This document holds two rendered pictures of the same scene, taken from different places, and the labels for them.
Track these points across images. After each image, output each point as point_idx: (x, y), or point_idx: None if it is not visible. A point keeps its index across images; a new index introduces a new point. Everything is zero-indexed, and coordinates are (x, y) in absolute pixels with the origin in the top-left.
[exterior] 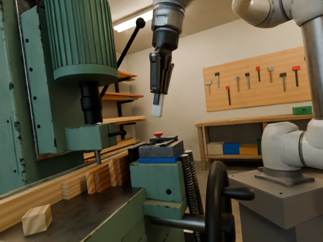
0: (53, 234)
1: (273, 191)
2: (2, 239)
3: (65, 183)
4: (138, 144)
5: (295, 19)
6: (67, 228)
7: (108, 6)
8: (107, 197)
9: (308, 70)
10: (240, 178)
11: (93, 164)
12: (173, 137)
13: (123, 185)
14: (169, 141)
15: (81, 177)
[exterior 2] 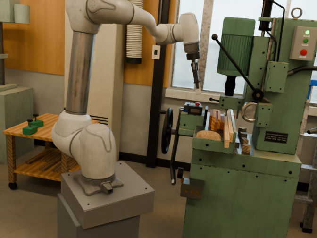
0: (208, 113)
1: (124, 165)
2: (221, 114)
3: (224, 113)
4: (233, 128)
5: (98, 28)
6: (207, 114)
7: (223, 34)
8: (208, 118)
9: (90, 72)
10: (140, 183)
11: (229, 116)
12: (189, 104)
13: (208, 121)
14: (188, 103)
15: (223, 114)
